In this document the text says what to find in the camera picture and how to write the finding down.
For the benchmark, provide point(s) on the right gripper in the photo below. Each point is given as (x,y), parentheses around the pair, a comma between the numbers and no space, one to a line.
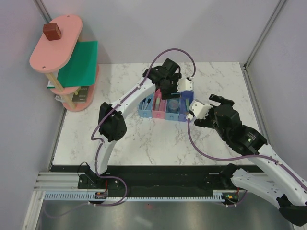
(205,122)

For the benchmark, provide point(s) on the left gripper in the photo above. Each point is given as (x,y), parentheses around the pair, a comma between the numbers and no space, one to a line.
(166,95)

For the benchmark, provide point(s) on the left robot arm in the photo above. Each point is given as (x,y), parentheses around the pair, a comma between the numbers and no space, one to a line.
(111,122)

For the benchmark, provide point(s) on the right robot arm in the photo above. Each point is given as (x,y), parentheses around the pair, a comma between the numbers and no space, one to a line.
(287,192)

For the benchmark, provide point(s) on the light blue bin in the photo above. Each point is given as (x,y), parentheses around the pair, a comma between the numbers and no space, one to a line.
(172,116)
(146,113)

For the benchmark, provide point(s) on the purple plastic bin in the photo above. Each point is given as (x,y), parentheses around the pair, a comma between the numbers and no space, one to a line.
(182,110)

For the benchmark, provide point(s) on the pink plastic bin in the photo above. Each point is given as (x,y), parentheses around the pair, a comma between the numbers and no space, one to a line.
(161,113)

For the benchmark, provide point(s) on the light blue bin leftmost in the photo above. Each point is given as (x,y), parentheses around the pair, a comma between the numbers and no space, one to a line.
(146,113)

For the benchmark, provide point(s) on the black Canon setup booklet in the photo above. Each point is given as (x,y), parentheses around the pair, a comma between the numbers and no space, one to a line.
(82,95)

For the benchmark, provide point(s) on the green folder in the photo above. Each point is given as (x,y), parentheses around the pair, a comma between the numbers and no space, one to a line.
(81,69)

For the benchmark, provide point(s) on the pink wooden shelf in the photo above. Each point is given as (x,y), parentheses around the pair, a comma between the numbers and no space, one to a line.
(50,56)

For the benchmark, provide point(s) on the brown wooden block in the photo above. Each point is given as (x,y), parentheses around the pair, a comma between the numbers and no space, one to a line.
(52,31)

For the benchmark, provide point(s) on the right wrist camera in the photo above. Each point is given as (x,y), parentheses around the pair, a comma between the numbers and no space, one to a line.
(198,110)

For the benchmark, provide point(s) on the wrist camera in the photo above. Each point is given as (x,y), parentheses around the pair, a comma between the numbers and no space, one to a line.
(185,84)
(198,110)

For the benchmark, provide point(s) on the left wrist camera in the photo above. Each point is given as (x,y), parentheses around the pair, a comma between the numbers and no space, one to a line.
(185,84)

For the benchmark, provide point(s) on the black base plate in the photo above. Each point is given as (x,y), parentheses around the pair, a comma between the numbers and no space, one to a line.
(222,169)

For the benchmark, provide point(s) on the white cable duct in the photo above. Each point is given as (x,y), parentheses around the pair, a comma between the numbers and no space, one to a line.
(95,196)

